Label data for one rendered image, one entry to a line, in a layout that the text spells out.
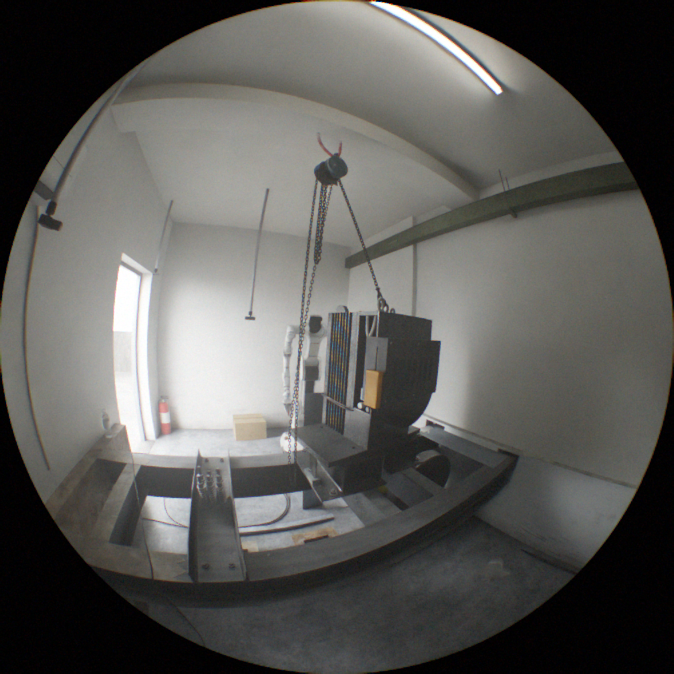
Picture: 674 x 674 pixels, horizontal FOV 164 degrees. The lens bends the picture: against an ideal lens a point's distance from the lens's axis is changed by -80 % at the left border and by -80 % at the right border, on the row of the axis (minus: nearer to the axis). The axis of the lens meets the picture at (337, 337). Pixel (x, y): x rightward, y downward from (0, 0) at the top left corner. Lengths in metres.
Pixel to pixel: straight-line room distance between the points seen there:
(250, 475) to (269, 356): 2.08
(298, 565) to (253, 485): 0.84
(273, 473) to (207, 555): 0.84
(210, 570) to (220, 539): 0.16
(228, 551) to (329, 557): 0.38
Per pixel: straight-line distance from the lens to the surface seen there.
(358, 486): 1.37
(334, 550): 1.05
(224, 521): 1.16
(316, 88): 1.63
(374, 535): 1.12
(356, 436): 1.31
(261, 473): 1.64
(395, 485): 1.64
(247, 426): 3.18
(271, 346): 3.34
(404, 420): 1.21
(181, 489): 1.75
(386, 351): 0.98
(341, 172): 1.41
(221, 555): 1.04
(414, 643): 1.61
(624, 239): 1.95
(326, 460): 1.15
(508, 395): 1.97
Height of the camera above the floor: 1.50
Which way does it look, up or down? 2 degrees down
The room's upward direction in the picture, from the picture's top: 4 degrees clockwise
